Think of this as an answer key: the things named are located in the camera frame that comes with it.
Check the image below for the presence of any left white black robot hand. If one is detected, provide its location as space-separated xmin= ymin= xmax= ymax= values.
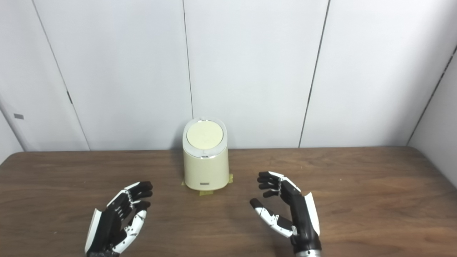
xmin=84 ymin=181 xmax=154 ymax=257

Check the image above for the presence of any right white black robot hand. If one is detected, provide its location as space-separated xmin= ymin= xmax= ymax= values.
xmin=249 ymin=171 xmax=322 ymax=255

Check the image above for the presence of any cream-colored trash bin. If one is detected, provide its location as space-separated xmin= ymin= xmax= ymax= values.
xmin=182 ymin=116 xmax=230 ymax=191

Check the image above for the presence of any cream round bin lid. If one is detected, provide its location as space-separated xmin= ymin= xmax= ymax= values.
xmin=186 ymin=120 xmax=224 ymax=150

